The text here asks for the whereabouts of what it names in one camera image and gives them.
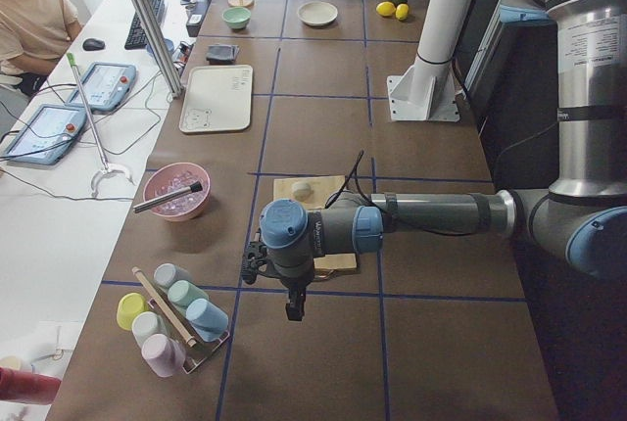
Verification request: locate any grey cup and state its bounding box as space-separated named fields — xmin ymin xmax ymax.
xmin=153 ymin=262 xmax=193 ymax=292

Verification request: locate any clear acrylic cup rack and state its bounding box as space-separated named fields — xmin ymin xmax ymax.
xmin=148 ymin=297 xmax=230 ymax=374

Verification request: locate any teach pendant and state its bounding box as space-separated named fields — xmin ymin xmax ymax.
xmin=72 ymin=62 xmax=137 ymax=114
xmin=1 ymin=105 xmax=86 ymax=165

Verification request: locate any far teach pendant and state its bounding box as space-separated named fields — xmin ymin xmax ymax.
xmin=72 ymin=62 xmax=137 ymax=114

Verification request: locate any white steamed bun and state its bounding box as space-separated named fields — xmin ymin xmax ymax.
xmin=291 ymin=181 xmax=313 ymax=202

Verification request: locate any black phone box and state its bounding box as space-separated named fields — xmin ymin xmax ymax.
xmin=186 ymin=0 xmax=212 ymax=37

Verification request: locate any near teach pendant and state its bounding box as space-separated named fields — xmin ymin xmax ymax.
xmin=1 ymin=105 xmax=86 ymax=165

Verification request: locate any yellow lemon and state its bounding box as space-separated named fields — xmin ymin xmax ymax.
xmin=375 ymin=1 xmax=396 ymax=18
xmin=395 ymin=3 xmax=410 ymax=22

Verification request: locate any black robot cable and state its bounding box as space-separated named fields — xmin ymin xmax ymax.
xmin=325 ymin=149 xmax=393 ymax=226

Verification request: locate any black tipped metal brush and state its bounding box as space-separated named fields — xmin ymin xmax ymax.
xmin=132 ymin=181 xmax=203 ymax=213

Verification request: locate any grabber reach stick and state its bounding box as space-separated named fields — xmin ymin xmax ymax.
xmin=66 ymin=52 xmax=133 ymax=199

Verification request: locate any wooden rack rod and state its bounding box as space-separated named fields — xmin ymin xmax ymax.
xmin=131 ymin=266 xmax=198 ymax=348

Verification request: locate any pink bowl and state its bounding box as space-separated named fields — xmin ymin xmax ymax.
xmin=143 ymin=163 xmax=211 ymax=221

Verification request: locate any black computer mouse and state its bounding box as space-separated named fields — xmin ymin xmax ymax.
xmin=82 ymin=37 xmax=106 ymax=52

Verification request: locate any red bottle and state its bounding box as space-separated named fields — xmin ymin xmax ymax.
xmin=1 ymin=367 xmax=62 ymax=404

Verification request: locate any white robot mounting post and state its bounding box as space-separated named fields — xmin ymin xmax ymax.
xmin=387 ymin=0 xmax=471 ymax=122

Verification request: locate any right yellow lemon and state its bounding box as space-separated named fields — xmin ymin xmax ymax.
xmin=395 ymin=3 xmax=410 ymax=22

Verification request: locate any left yellow lemon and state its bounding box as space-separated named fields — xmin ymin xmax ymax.
xmin=375 ymin=1 xmax=396 ymax=18

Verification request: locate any green bowl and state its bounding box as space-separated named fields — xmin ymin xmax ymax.
xmin=221 ymin=7 xmax=252 ymax=30

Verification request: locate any orange black electronics board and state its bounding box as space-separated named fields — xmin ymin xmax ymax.
xmin=172 ymin=41 xmax=193 ymax=66

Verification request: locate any black keyboard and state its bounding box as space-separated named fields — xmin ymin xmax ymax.
xmin=123 ymin=0 xmax=168 ymax=51

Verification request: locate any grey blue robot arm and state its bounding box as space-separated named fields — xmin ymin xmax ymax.
xmin=241 ymin=0 xmax=626 ymax=321

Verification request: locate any cream rectangular tray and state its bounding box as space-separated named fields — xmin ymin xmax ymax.
xmin=179 ymin=65 xmax=254 ymax=134

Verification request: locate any yellow cup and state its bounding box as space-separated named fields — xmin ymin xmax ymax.
xmin=116 ymin=293 xmax=148 ymax=331

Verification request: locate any beige shallow plate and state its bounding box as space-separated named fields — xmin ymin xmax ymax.
xmin=297 ymin=1 xmax=339 ymax=27

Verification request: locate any white cup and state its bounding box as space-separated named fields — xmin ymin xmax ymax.
xmin=131 ymin=311 xmax=169 ymax=348

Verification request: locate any folded grey cloth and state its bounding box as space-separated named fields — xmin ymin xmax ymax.
xmin=206 ymin=44 xmax=240 ymax=65

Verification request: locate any blue cup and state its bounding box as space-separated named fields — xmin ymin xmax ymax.
xmin=185 ymin=299 xmax=229 ymax=342

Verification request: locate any seated person beige shirt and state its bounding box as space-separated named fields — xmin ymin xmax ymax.
xmin=1 ymin=0 xmax=82 ymax=96

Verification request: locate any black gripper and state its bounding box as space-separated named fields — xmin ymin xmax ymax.
xmin=240 ymin=241 xmax=305 ymax=321

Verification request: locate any green cup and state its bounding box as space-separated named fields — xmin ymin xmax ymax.
xmin=168 ymin=280 xmax=209 ymax=315

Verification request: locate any wooden cutting board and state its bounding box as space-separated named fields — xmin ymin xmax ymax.
xmin=273 ymin=175 xmax=358 ymax=280

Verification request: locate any pink cup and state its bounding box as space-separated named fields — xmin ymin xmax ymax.
xmin=141 ymin=334 xmax=185 ymax=378

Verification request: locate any aluminium frame post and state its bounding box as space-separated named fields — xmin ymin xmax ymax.
xmin=131 ymin=0 xmax=183 ymax=99

